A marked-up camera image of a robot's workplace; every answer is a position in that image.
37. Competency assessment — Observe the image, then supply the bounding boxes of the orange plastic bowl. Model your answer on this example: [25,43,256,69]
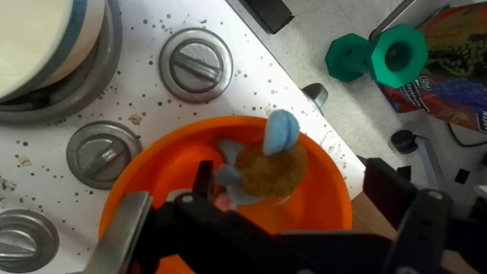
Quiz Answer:
[101,116,352,235]

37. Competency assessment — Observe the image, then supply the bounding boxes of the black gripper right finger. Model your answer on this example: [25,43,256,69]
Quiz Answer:
[364,159,418,224]

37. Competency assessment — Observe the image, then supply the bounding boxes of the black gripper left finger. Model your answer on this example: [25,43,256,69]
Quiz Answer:
[192,161,214,200]

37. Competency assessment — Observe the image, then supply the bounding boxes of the cream pot with teal handle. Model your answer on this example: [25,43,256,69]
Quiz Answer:
[0,0,122,124]

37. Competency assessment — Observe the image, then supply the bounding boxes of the blue and brown plush toy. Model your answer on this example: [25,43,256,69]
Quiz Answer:
[217,110,308,208]

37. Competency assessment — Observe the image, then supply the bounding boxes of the grey stove knob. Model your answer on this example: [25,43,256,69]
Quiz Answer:
[66,121,144,191]
[159,28,234,104]
[0,209,60,273]

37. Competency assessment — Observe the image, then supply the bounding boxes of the colourful printed box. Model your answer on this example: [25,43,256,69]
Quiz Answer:
[381,2,487,133]

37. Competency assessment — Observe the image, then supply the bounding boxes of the green plastic dumbbell toy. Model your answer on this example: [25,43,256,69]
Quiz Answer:
[325,25,428,89]

